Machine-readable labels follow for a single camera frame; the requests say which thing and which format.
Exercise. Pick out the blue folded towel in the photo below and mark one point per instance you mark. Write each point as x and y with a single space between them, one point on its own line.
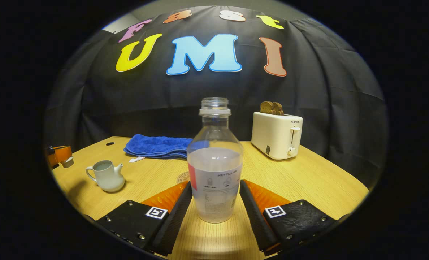
156 146

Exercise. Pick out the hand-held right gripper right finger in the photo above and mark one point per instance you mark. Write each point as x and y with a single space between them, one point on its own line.
254 216

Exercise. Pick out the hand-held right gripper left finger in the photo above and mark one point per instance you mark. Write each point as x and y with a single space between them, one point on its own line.
174 216

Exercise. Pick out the white toaster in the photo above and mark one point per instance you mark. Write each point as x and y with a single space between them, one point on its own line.
276 135

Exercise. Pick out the white ceramic teacup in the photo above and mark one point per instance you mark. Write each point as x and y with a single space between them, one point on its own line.
108 178

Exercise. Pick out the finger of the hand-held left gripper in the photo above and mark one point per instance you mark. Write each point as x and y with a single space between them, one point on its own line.
58 154

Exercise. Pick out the round wooden coaster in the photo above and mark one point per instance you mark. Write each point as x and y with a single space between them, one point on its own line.
183 177

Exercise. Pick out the brown bread slice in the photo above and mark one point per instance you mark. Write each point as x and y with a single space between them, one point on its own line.
267 107
279 108

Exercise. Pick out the clear plastic water bottle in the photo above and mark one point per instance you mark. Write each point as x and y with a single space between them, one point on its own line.
214 173

